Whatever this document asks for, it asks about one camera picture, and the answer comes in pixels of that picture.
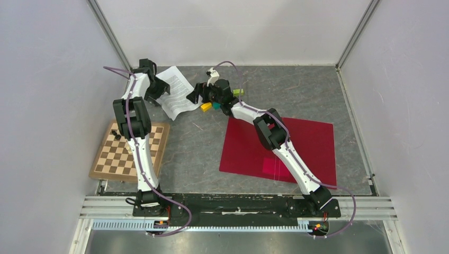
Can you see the aluminium frame post right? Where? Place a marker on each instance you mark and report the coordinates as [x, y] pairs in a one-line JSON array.
[[369, 11]]

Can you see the printed white paper sheets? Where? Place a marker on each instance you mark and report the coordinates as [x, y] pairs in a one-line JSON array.
[[176, 102]]

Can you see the red clip file folder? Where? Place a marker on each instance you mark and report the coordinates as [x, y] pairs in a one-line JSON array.
[[243, 153]]

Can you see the black chess piece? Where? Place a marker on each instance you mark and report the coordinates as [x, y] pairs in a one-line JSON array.
[[116, 135]]

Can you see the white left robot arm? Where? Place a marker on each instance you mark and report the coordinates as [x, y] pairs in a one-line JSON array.
[[134, 125]]

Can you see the wooden chessboard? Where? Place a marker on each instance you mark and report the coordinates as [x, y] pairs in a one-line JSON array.
[[113, 162]]

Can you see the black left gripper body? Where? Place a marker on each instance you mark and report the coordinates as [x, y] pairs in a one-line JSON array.
[[156, 90]]

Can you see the white comb cable duct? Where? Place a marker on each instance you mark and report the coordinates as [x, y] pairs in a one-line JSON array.
[[150, 225]]

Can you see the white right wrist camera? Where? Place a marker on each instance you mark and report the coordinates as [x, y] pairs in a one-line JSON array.
[[213, 76]]

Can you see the aluminium frame post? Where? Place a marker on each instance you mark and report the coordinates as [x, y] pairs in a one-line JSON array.
[[369, 11], [107, 29]]

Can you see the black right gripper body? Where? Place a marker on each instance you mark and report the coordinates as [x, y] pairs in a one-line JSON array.
[[209, 94]]

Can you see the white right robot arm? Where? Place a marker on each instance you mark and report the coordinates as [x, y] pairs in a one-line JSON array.
[[272, 133]]

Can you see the aluminium frame post left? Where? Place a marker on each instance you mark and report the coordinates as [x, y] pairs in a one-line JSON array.
[[107, 29]]

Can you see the yellow block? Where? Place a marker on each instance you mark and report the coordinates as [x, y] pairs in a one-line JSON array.
[[206, 106]]

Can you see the short lime green block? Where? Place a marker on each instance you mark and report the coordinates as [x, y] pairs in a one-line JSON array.
[[238, 92]]

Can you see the teal block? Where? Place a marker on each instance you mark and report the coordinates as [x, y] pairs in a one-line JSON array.
[[216, 106]]

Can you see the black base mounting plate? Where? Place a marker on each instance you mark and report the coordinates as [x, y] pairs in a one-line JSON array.
[[239, 210]]

